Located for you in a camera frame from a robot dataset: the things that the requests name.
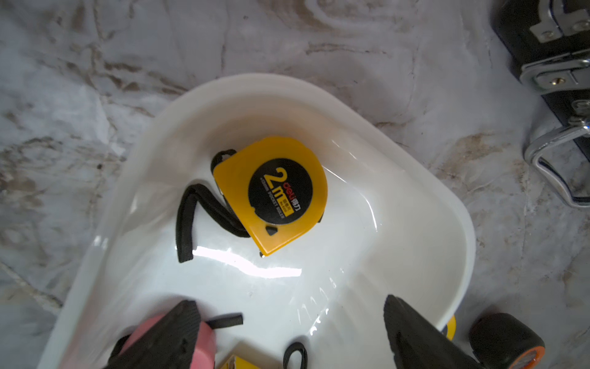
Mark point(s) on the black orange tape measure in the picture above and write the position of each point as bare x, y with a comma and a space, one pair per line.
501, 341

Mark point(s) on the yellow 3m tape measure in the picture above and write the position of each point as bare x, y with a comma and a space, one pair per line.
295, 356
450, 328

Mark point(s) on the white plastic storage tray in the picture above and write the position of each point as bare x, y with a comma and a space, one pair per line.
390, 228

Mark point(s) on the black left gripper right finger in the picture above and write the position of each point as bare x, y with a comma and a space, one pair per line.
416, 343

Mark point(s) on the yellow front 3m tape measure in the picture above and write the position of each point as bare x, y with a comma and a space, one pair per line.
295, 356

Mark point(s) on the yellow 2m tape measure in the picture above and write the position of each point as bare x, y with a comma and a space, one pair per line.
273, 191

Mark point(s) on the black ribbed metal case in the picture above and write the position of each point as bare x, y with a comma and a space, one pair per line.
549, 45

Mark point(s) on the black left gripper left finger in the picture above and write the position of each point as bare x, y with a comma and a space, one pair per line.
168, 342

